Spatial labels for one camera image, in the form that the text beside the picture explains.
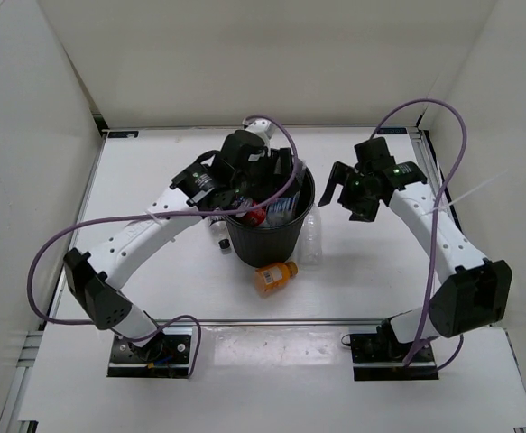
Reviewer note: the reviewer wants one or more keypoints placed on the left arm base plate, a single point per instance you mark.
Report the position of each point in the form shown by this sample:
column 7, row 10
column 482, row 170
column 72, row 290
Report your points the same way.
column 170, row 359

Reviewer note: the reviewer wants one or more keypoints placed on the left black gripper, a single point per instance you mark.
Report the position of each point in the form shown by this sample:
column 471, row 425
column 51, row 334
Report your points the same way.
column 263, row 157

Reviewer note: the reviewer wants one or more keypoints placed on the clear bottle red label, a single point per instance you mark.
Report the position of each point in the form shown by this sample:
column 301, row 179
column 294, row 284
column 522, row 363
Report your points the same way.
column 252, row 218

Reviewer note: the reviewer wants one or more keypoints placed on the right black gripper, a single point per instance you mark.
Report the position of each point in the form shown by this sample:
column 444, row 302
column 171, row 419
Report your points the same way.
column 364, row 212

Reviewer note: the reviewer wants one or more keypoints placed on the clear bottle blue label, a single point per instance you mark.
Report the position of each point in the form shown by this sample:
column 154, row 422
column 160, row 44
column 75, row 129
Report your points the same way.
column 281, row 211

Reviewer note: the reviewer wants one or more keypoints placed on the clear bottle black cap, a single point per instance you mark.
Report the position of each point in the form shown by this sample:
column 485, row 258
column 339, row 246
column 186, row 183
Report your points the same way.
column 219, row 232

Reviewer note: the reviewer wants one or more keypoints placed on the orange juice bottle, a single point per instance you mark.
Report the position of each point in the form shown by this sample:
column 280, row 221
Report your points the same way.
column 271, row 278

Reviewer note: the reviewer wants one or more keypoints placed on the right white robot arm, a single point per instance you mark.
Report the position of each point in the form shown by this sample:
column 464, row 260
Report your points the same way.
column 473, row 289

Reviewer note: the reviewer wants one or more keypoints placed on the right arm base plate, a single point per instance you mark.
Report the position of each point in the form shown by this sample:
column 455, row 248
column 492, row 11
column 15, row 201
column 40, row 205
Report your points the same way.
column 373, row 362

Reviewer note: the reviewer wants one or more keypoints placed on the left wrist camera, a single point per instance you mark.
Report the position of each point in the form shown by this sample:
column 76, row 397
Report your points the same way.
column 263, row 128

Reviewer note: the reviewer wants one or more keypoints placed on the clear unlabelled plastic bottle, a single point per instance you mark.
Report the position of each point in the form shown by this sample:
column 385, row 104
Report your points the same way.
column 310, row 241

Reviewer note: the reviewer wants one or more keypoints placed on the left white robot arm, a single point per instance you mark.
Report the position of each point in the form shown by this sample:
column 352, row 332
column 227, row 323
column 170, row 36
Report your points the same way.
column 96, row 277

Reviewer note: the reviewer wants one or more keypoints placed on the black plastic bin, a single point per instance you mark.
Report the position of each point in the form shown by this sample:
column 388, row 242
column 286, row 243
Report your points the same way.
column 264, row 245

